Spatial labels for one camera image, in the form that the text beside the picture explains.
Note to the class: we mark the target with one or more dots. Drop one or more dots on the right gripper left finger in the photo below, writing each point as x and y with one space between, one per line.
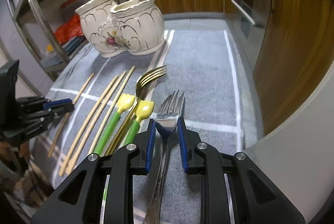
100 189

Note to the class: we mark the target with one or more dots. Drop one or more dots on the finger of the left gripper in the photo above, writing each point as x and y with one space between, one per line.
62 109
57 103

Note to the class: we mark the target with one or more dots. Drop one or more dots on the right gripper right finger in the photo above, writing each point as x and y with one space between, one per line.
232 186

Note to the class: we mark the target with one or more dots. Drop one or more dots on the wooden chopstick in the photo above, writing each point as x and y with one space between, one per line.
83 127
108 114
84 86
92 122

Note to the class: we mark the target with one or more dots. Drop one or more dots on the green yellow tulip utensil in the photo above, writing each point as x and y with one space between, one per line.
143 111
124 103

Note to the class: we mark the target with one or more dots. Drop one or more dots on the silver fork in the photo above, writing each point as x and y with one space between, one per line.
166 123

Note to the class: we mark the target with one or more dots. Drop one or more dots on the gold fork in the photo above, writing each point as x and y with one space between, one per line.
142 85

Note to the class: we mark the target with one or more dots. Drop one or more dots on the wooden kitchen cabinets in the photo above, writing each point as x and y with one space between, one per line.
288 46

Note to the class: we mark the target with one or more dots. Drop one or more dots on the red plastic bag lower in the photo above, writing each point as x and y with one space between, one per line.
69 30

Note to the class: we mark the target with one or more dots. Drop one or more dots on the grey striped table cloth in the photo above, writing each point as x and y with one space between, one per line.
205 66

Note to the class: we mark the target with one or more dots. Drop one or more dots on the white ceramic double utensil holder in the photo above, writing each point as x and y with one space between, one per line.
135 26

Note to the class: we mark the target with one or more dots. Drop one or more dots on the metal storage shelf rack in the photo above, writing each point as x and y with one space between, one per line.
27 35

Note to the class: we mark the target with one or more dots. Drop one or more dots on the stainless built-in oven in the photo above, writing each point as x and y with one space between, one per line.
250 19

